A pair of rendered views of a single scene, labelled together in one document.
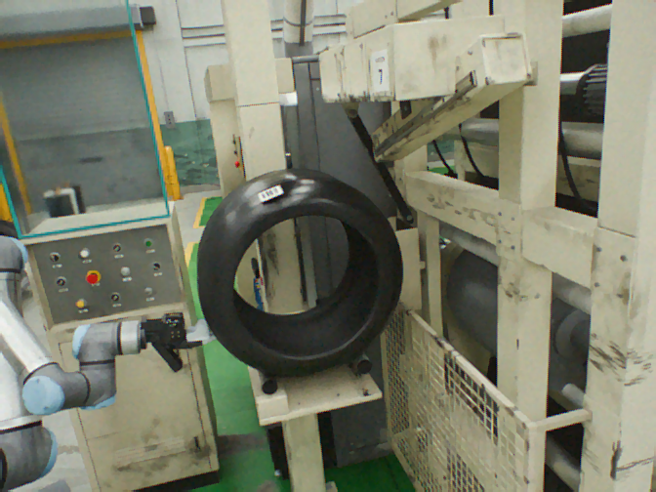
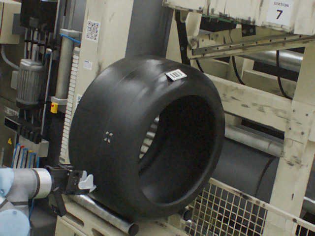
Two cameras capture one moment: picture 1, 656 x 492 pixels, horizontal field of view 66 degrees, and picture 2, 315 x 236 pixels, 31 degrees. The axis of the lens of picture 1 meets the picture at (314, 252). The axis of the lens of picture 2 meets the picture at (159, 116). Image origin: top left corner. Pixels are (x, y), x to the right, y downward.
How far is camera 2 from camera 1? 1.24 m
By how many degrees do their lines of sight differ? 35
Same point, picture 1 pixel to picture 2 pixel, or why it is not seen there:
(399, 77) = (298, 20)
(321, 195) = (203, 81)
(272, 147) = (121, 32)
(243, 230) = (158, 100)
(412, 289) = not seen: hidden behind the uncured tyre
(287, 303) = not seen: hidden behind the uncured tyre
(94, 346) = (20, 188)
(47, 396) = (25, 226)
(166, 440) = not seen: outside the picture
